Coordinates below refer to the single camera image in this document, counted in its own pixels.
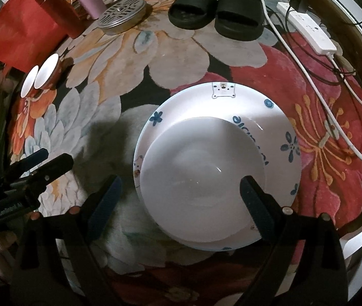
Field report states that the red paper bag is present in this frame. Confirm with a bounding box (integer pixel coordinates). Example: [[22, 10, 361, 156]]
[[0, 0, 71, 72]]

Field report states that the large white bowl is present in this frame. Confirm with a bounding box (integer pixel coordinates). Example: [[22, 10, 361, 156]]
[[139, 117, 268, 243]]

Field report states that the white cable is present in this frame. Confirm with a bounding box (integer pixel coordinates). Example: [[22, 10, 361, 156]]
[[117, 0, 362, 168]]

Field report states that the white power strip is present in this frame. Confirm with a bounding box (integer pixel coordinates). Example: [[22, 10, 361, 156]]
[[277, 1, 338, 53]]

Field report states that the small white bowl brown outside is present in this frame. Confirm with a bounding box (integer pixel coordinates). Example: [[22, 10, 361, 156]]
[[34, 54, 63, 90], [21, 65, 46, 99]]

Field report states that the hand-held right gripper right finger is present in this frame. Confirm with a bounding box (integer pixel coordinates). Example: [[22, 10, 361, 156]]
[[239, 175, 349, 306]]

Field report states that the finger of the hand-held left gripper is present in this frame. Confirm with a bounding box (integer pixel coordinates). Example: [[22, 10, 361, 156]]
[[7, 147, 50, 180], [11, 153, 75, 196]]

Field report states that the red-brown tumbler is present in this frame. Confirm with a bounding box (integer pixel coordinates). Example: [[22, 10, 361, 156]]
[[37, 0, 84, 40]]

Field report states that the black slipper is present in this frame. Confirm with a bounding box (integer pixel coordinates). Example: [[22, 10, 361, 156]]
[[167, 0, 222, 30], [214, 0, 265, 41]]

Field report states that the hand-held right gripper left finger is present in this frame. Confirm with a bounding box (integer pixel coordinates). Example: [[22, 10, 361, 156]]
[[9, 175, 125, 306]]

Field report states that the round perforated metal tin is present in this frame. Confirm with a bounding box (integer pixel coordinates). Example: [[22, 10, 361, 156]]
[[97, 0, 147, 34]]

